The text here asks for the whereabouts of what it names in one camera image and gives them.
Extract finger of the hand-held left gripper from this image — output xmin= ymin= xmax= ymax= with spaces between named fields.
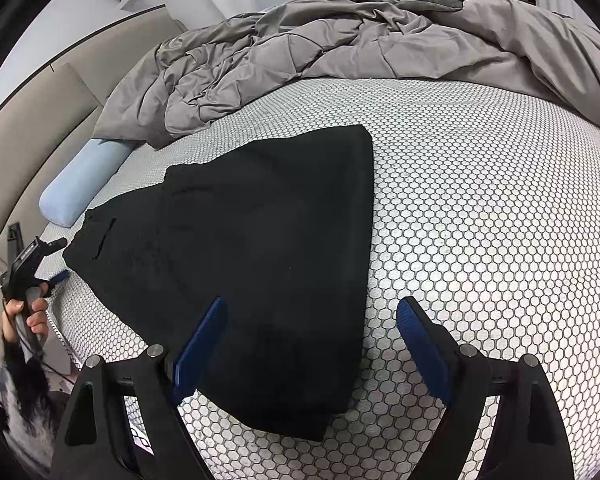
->
xmin=37 ymin=237 xmax=68 ymax=257
xmin=39 ymin=269 xmax=71 ymax=293

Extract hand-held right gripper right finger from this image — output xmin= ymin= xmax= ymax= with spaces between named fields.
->
xmin=396 ymin=296 xmax=576 ymax=480

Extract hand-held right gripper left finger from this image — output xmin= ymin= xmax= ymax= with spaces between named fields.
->
xmin=50 ymin=296 xmax=229 ymax=480

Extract black pants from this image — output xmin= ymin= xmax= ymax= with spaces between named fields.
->
xmin=62 ymin=125 xmax=376 ymax=442

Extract person's left forearm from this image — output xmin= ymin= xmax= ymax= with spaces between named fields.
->
xmin=0 ymin=327 xmax=52 ymax=428

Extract person's left hand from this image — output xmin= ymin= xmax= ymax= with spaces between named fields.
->
xmin=2 ymin=297 xmax=50 ymax=342

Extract light blue pillow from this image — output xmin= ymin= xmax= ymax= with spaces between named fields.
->
xmin=39 ymin=137 xmax=138 ymax=226

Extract beige padded headboard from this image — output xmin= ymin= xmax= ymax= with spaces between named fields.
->
xmin=0 ymin=5 xmax=188 ymax=271

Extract honeycomb patterned white mattress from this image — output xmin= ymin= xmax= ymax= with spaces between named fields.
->
xmin=40 ymin=77 xmax=600 ymax=480

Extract grey quilted comforter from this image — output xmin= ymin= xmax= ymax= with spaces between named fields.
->
xmin=92 ymin=0 xmax=600 ymax=148

